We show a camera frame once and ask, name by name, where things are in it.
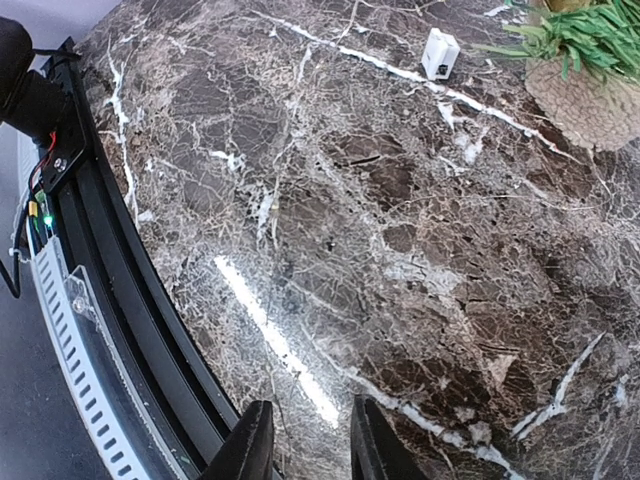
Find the white perforated cable duct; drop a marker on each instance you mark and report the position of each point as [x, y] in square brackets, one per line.
[92, 368]

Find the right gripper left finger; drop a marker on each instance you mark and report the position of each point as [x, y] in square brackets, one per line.
[247, 453]

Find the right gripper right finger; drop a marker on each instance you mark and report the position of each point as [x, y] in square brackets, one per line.
[376, 451]

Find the small green christmas tree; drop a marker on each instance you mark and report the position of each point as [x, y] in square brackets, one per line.
[582, 68]

